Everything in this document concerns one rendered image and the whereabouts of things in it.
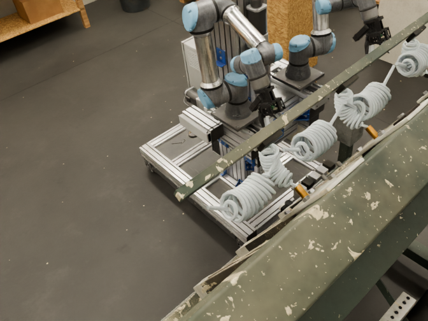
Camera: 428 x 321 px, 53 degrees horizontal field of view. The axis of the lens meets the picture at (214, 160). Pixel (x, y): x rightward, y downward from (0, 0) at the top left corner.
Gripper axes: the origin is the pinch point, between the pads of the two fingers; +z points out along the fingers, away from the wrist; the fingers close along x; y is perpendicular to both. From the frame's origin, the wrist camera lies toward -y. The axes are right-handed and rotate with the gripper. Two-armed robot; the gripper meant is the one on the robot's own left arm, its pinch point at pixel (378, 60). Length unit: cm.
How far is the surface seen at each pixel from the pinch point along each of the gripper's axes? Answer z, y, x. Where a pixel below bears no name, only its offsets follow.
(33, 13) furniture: -126, -442, -33
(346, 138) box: 44, -35, -1
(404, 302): 63, 48, -78
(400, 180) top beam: -17, 93, -115
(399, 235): 4, 81, -106
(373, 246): 3, 80, -113
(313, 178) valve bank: 50, -32, -35
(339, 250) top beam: -16, 94, -133
